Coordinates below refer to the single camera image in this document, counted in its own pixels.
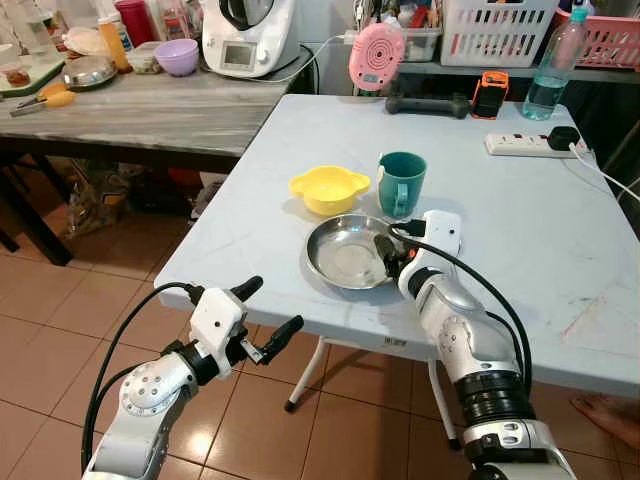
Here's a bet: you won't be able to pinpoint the round steel plate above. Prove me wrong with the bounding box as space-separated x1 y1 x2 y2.
304 212 407 292

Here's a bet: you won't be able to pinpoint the teal mug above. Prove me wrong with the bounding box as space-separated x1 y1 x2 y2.
376 151 429 222

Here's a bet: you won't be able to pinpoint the white folding table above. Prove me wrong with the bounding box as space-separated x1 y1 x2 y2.
152 94 640 453

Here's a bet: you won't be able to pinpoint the black dumbbell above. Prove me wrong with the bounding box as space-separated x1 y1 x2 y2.
384 91 472 120

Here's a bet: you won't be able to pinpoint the white power strip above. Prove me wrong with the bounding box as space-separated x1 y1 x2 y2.
485 131 592 160

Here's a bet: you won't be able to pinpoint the bag of packaged goods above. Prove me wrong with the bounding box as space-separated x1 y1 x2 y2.
64 160 133 240

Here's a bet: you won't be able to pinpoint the orange and black device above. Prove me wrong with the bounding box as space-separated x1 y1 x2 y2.
470 70 510 121

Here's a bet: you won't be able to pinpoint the pink round device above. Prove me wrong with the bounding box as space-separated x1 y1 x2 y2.
347 21 407 94

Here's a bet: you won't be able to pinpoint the dark wooden grey-topped table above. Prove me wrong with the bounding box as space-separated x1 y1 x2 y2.
0 68 313 268

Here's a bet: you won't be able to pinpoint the black plug adapter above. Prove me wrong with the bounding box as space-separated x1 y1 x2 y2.
547 125 584 152

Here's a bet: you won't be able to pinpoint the clear plastic box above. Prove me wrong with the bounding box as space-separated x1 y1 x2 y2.
399 26 445 64

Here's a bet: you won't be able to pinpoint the bare person foot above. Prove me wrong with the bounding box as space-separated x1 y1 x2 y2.
571 391 640 450

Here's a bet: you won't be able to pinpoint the clear plastic water bottle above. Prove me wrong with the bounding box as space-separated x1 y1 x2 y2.
520 4 592 122

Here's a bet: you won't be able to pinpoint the white plastic basket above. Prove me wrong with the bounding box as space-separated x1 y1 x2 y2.
440 0 560 69

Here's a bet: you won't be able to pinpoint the purple bowl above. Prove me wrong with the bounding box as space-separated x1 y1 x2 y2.
154 38 201 79

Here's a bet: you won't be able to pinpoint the white kitchen machine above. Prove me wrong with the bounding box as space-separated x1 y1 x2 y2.
201 0 300 80

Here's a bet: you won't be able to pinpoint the clear food container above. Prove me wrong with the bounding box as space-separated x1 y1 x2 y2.
127 41 164 77

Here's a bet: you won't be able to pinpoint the steel bowl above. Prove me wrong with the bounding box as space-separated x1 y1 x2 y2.
61 54 119 92

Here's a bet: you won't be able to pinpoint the orange sauce bottle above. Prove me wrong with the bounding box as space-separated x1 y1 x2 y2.
96 9 135 74

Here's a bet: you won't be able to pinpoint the red container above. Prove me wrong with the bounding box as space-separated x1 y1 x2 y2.
114 0 157 49

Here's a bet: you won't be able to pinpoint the pink plastic basket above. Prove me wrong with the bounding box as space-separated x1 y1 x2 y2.
554 9 640 72

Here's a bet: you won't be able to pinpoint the small white plastic bag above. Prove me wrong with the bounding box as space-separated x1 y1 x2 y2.
64 24 107 57

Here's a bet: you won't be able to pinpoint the green tray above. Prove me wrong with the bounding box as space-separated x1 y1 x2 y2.
0 49 67 100

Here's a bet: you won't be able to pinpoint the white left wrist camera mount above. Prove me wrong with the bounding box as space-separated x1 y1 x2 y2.
187 286 250 363

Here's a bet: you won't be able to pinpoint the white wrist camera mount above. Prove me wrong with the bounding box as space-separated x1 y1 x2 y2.
187 286 250 363
419 209 465 260

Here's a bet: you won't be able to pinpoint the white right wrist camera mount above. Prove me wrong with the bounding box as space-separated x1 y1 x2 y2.
419 209 465 260

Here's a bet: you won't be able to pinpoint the yellow two-handled bowl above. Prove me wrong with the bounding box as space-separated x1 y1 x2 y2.
288 164 372 218

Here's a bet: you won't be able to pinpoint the white power cable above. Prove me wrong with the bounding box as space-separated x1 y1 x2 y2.
569 144 640 203

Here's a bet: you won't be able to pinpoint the orange-handled pliers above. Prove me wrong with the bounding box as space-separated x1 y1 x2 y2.
9 81 77 117

